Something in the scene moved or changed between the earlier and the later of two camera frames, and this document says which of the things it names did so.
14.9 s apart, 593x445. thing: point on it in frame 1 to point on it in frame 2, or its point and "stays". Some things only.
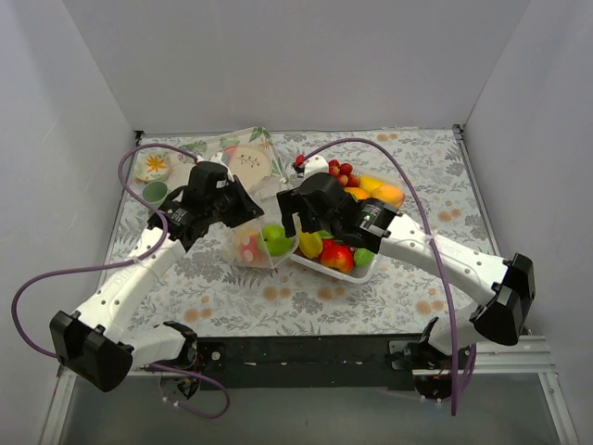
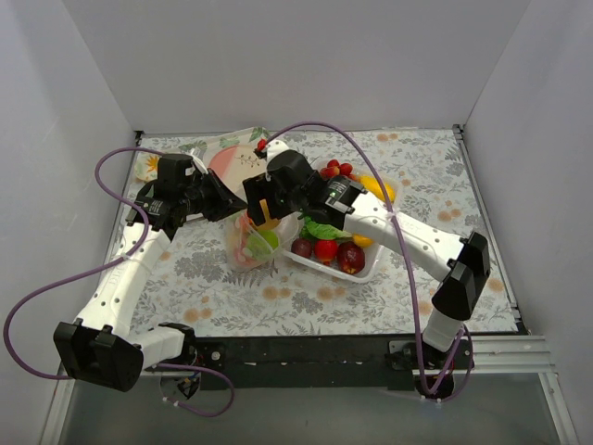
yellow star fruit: x=310 y=244 to x=270 y=223
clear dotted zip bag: x=260 y=243 stays
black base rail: x=321 y=362 stays
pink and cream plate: x=251 y=164 stays
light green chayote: x=363 y=257 to x=257 y=246
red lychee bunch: x=344 y=173 stays
